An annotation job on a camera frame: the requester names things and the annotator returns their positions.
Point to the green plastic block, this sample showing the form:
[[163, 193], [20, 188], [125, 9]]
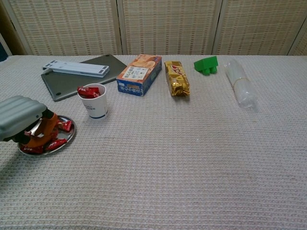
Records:
[[204, 64]]

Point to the bowl of red candies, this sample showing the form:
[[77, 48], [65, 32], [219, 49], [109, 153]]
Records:
[[69, 134]]

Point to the white folding laptop stand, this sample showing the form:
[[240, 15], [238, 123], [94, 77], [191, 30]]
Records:
[[76, 68]]

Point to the blue board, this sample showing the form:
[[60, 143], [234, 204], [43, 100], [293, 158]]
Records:
[[2, 54]]

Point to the white paper cup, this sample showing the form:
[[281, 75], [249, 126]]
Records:
[[96, 107]]

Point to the grey closed laptop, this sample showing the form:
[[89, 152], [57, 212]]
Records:
[[69, 83]]

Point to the orange and blue biscuit box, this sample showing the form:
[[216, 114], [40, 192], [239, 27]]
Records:
[[139, 74]]

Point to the white woven tablecloth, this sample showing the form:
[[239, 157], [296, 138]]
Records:
[[168, 155]]

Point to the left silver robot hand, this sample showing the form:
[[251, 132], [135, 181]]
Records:
[[19, 115]]

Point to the beige woven screen panel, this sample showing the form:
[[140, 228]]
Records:
[[168, 26], [259, 26], [301, 45], [67, 26]]

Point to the dark brown wooden beam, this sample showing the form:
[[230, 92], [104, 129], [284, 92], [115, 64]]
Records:
[[12, 38]]

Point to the clear plastic tube bundle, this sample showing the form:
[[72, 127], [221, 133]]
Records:
[[242, 88]]

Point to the gold foil snack packet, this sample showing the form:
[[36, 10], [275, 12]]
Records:
[[177, 79]]

